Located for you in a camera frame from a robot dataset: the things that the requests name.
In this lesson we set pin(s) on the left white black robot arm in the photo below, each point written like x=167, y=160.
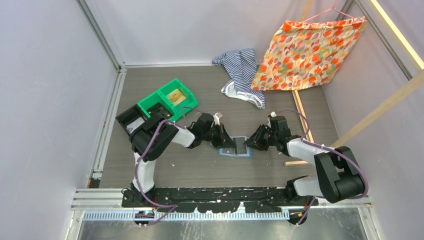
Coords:
x=151, y=138

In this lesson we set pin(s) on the grey card in holder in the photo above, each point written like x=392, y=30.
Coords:
x=227, y=151

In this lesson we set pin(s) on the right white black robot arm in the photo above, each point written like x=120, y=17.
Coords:
x=338, y=176

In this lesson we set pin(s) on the wooden frame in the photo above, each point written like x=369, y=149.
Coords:
x=375, y=68

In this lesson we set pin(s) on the blue white striped cloth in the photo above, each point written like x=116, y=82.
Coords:
x=241, y=67

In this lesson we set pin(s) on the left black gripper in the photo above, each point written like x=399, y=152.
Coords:
x=225, y=142

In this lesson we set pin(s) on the black credit card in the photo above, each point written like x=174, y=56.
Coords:
x=159, y=108

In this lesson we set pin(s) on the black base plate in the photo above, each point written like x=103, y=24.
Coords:
x=268, y=199

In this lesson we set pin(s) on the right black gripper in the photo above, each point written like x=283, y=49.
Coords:
x=254, y=140

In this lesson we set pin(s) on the green plastic bin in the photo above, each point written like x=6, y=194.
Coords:
x=160, y=96

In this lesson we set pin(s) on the orange floral cloth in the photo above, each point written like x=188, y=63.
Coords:
x=303, y=55

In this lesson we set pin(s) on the pink clothes hanger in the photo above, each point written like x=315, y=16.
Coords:
x=332, y=8

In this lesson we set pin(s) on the blue card holder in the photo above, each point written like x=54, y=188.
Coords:
x=249, y=155

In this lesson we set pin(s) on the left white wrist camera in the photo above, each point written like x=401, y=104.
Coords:
x=217, y=116

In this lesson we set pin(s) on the aluminium front rail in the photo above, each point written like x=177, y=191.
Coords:
x=105, y=204

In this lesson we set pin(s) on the yellow card in bin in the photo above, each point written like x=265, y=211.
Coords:
x=176, y=97

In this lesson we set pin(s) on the black plastic bin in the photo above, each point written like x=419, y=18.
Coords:
x=131, y=119

